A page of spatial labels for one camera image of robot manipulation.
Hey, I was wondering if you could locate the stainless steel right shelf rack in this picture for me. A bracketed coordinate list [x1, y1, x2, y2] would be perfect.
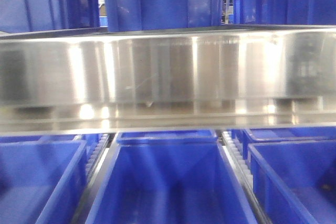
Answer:
[1, 25, 335, 135]

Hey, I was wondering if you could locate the blue bin top row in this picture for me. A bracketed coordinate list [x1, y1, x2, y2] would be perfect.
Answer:
[1, 0, 100, 33]

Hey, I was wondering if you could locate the white roller track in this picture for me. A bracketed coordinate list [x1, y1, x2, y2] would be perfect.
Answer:
[222, 131, 259, 210]

